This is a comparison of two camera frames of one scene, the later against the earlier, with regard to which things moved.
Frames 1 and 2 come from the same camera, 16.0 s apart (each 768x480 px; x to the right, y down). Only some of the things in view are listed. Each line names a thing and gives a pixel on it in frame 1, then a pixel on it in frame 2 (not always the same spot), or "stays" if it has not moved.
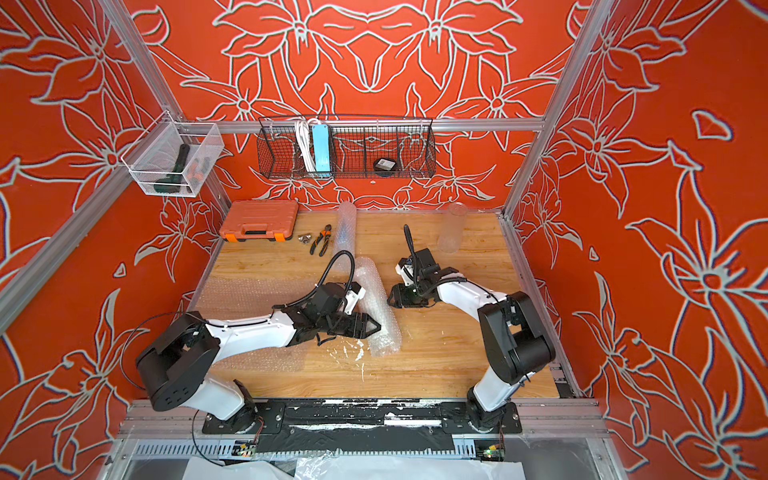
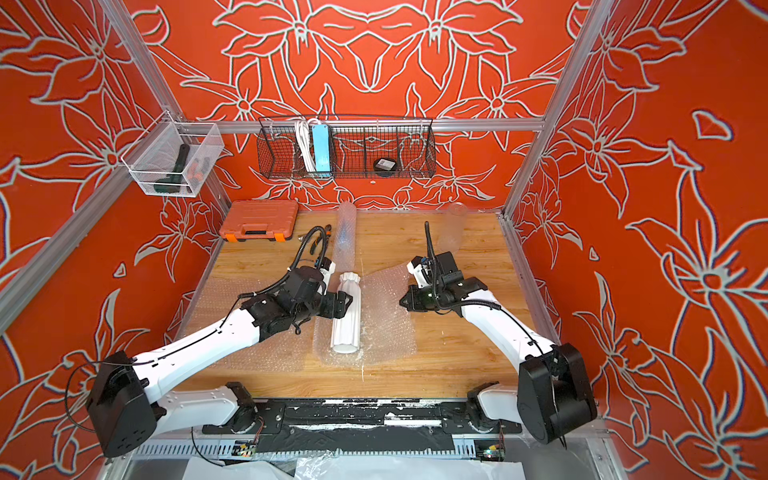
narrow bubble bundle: x=345 y=236 stays
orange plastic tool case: x=255 y=219 stays
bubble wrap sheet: x=246 y=296 stays
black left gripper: x=363 y=328 to x=341 y=302
